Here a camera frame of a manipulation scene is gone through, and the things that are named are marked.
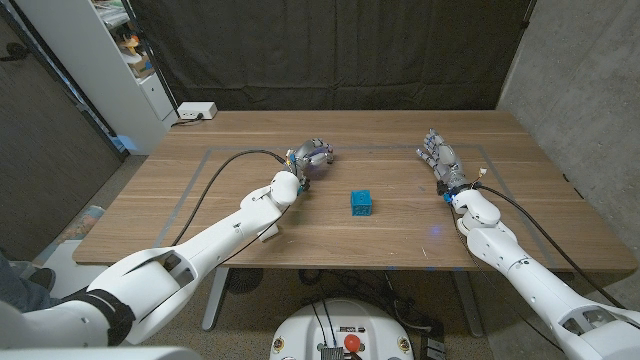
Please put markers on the grey table leg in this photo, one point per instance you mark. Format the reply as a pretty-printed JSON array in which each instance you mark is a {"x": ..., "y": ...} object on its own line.
[
  {"x": 469, "y": 305},
  {"x": 215, "y": 300}
]

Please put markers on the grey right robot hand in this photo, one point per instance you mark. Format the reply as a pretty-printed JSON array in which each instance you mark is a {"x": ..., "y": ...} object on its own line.
[{"x": 447, "y": 161}]

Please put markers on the black backdrop curtain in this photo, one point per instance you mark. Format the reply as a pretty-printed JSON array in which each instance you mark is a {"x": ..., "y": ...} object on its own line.
[{"x": 335, "y": 55}]

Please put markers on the blue block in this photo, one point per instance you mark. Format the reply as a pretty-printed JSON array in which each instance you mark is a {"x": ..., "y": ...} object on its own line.
[{"x": 361, "y": 203}]

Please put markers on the red emergency stop button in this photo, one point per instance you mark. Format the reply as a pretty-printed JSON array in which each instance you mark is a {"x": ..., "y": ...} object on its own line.
[{"x": 352, "y": 342}]

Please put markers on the cardboard box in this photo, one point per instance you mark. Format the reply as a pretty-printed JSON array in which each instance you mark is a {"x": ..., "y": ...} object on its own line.
[{"x": 141, "y": 66}]

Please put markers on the white cylinder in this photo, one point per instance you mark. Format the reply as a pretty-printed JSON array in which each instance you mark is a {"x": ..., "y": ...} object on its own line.
[{"x": 272, "y": 232}]

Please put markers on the orange toy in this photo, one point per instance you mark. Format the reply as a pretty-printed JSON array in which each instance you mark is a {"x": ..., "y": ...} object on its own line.
[{"x": 130, "y": 44}]

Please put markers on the black backdrop stand pole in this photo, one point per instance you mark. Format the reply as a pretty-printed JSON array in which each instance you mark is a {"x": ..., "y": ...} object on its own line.
[{"x": 150, "y": 55}]

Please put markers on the white floor panel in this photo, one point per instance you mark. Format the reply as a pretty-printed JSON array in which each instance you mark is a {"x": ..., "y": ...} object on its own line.
[{"x": 70, "y": 270}]

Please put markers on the person's leg in jeans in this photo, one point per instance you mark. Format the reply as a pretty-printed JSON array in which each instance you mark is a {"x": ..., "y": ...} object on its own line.
[{"x": 17, "y": 295}]

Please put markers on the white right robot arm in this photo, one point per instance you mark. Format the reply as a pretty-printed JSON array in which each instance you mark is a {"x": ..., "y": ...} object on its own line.
[{"x": 535, "y": 280}]

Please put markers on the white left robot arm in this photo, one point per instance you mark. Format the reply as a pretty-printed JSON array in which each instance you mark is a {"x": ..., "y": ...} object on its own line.
[{"x": 215, "y": 245}]

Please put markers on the white power strip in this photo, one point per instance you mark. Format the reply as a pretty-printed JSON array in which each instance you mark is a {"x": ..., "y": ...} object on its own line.
[{"x": 196, "y": 110}]

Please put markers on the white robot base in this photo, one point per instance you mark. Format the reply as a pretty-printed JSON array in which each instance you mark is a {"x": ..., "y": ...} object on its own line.
[{"x": 305, "y": 330}]

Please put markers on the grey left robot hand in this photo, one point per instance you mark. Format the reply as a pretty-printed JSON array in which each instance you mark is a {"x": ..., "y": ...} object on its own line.
[{"x": 307, "y": 152}]

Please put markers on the black round fan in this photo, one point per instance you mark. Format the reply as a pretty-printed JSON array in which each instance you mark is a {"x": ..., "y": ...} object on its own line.
[{"x": 244, "y": 280}]

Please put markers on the colourful floor mat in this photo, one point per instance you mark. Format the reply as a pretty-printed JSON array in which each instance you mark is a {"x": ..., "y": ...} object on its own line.
[{"x": 82, "y": 222}]

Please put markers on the white shelf cabinet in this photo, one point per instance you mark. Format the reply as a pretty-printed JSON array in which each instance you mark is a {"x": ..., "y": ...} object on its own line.
[{"x": 100, "y": 75}]

